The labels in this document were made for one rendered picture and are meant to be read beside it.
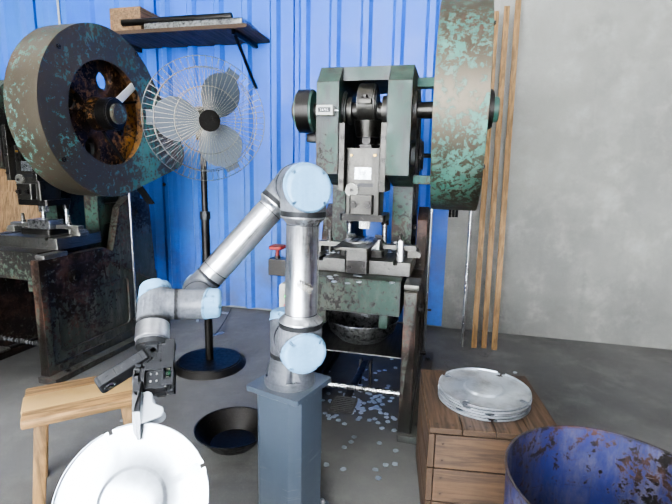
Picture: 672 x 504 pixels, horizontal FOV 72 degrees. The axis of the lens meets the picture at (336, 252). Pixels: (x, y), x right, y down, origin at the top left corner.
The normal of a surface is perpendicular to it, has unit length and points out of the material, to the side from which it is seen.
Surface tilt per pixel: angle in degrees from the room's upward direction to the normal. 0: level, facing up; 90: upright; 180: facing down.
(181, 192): 90
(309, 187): 82
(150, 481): 55
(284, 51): 90
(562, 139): 90
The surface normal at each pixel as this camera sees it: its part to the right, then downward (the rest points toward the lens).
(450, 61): -0.23, -0.07
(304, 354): 0.29, 0.30
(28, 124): -0.27, 0.39
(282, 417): -0.51, 0.14
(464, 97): -0.24, 0.19
